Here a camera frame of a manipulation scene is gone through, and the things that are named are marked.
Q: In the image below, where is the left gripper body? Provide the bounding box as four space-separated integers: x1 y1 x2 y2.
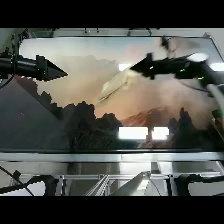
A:
35 54 52 82

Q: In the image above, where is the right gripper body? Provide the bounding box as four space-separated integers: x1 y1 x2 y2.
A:
143 52 156 81

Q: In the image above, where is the white garment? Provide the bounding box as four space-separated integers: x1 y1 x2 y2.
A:
96 68 143 104

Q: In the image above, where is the grey garment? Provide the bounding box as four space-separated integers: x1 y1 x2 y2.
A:
0 77 73 152

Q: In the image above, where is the silver frame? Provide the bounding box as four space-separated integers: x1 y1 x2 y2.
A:
0 150 224 197

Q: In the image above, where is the black cable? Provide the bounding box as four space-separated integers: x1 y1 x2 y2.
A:
0 165 36 197

